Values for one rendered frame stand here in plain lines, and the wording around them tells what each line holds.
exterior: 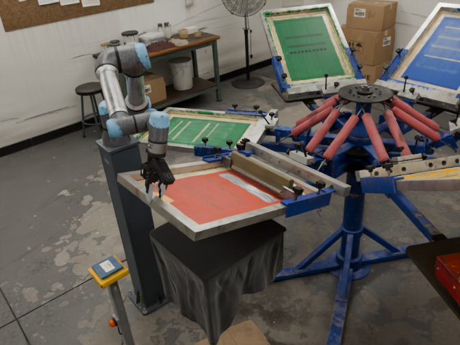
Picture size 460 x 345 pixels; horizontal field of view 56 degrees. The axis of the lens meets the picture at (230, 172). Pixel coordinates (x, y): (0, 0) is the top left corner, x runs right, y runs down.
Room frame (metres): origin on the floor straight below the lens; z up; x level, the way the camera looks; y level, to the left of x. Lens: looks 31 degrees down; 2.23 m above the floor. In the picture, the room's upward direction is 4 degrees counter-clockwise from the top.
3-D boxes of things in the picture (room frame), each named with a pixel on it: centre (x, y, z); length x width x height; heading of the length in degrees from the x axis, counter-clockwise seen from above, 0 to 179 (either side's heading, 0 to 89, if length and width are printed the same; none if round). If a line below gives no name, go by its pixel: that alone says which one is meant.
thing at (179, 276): (1.48, 0.26, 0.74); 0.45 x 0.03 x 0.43; 38
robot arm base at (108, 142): (2.15, 0.60, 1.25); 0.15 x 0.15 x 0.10
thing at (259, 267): (1.47, -0.05, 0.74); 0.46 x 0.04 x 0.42; 128
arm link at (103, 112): (2.15, 0.59, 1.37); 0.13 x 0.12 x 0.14; 108
